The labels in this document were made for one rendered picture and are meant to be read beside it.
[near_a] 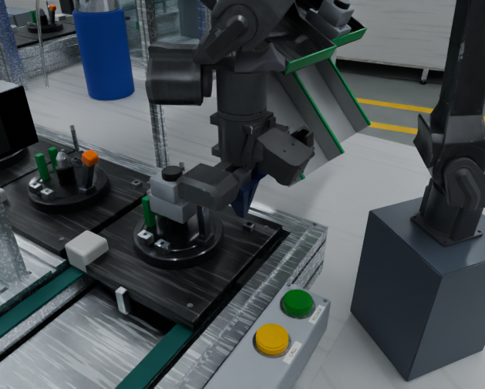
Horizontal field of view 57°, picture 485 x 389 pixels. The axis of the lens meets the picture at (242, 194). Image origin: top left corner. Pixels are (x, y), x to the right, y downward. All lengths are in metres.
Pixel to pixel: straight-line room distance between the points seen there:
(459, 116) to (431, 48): 3.92
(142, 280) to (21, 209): 0.30
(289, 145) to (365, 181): 0.60
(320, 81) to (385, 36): 3.46
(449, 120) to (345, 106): 0.50
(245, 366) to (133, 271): 0.22
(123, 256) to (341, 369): 0.35
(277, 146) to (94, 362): 0.36
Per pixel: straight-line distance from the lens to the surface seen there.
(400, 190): 1.08
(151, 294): 0.63
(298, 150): 0.51
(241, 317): 0.60
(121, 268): 0.68
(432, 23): 4.41
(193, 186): 0.48
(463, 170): 0.54
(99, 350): 0.65
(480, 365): 0.76
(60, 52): 1.96
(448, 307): 0.62
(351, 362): 0.70
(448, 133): 0.53
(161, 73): 0.50
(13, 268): 0.71
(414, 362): 0.67
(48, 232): 0.78
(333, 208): 0.98
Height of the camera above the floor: 1.41
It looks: 33 degrees down
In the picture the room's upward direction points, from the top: straight up
